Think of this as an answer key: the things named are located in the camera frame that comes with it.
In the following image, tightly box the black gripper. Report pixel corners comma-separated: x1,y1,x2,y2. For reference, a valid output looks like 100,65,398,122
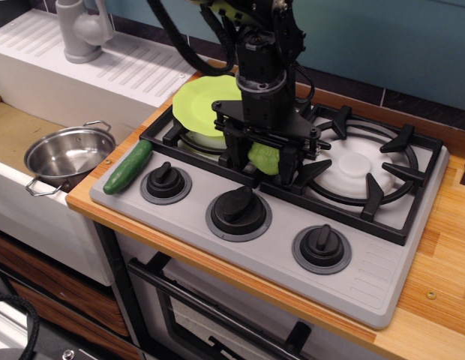
212,85,321,185

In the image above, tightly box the light green toy cauliflower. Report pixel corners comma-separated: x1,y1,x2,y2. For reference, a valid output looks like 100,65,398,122
247,142,280,176

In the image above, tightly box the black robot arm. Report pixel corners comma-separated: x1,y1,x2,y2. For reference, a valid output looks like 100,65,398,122
148,1,320,185

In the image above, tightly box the lime green plastic plate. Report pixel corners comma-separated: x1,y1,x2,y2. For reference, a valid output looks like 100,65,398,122
172,75,242,137

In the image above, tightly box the dark green toy pickle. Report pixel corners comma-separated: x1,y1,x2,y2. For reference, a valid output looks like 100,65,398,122
103,139,152,195

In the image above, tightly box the small stainless steel pot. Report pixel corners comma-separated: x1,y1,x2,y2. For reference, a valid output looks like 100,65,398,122
24,120,116,197

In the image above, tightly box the white toy sink unit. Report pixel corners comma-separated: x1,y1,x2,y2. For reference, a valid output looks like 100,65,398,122
0,10,194,286

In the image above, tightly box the white left burner disc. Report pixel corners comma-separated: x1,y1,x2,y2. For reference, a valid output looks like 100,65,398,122
180,131,227,155

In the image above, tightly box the white burner disc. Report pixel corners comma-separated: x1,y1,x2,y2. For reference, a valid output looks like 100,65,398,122
180,131,227,155
313,136,404,199

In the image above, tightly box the black middle stove knob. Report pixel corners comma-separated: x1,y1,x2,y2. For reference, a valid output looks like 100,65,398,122
205,186,272,242

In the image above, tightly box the black stove knob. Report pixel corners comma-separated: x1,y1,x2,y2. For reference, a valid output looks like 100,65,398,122
292,224,352,275
140,161,192,206
205,186,272,242

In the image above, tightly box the white right burner disc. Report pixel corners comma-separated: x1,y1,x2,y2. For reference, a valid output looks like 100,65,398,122
313,136,404,199

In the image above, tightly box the black left stove knob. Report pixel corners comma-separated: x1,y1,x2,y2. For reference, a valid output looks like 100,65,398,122
140,161,192,206

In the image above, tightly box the black left burner grate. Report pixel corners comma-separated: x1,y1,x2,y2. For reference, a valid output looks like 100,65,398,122
139,70,313,189

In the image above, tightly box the black burner grate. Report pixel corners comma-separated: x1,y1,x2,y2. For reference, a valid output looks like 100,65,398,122
260,104,444,245
139,70,313,189

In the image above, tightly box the grey toy stove top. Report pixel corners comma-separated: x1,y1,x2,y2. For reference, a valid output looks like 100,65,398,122
88,70,451,331

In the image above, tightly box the black right burner grate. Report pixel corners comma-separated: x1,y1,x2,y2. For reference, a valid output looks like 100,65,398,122
260,104,444,245

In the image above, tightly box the black right stove knob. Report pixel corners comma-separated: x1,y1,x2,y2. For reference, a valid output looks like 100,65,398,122
292,224,352,275

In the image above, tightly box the toy oven door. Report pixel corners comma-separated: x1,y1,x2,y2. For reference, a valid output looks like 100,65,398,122
117,235,377,359

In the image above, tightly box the grey toy faucet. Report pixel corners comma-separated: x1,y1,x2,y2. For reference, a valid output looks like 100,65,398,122
55,0,114,64

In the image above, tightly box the wooden drawer front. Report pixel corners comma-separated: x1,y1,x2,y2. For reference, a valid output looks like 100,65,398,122
0,231,140,359

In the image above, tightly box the black oven door handle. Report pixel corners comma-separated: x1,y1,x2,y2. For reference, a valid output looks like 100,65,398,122
127,259,311,359

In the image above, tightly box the black braided cable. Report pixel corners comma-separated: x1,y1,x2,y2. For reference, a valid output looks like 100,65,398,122
0,292,41,356

